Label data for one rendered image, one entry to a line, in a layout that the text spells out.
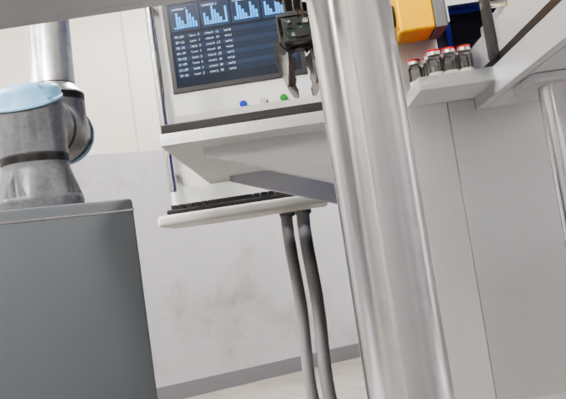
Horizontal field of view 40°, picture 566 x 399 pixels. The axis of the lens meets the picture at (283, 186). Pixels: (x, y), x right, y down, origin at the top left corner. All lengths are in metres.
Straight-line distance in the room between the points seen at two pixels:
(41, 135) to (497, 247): 0.77
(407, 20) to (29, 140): 0.65
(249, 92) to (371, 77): 1.85
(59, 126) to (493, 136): 0.73
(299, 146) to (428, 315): 0.91
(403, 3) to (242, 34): 1.18
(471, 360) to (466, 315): 0.07
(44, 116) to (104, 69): 2.84
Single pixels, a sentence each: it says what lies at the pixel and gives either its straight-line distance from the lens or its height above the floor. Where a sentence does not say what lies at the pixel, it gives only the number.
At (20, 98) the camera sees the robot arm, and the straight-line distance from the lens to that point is 1.38.
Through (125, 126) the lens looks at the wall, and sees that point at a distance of 4.16.
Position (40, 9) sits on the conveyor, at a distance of 0.54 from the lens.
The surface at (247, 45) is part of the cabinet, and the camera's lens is 2.31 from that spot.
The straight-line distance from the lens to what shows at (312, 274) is 2.33.
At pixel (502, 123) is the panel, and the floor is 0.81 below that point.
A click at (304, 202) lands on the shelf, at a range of 2.00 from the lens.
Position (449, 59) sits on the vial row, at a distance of 1.18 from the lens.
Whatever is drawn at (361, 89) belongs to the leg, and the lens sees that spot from 0.44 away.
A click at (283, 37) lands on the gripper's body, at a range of 1.51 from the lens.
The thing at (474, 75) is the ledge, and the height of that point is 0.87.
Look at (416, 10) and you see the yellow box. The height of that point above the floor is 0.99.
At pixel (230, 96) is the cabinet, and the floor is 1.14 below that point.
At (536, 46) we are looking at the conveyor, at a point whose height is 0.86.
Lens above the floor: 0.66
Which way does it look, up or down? 5 degrees up
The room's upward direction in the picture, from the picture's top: 8 degrees counter-clockwise
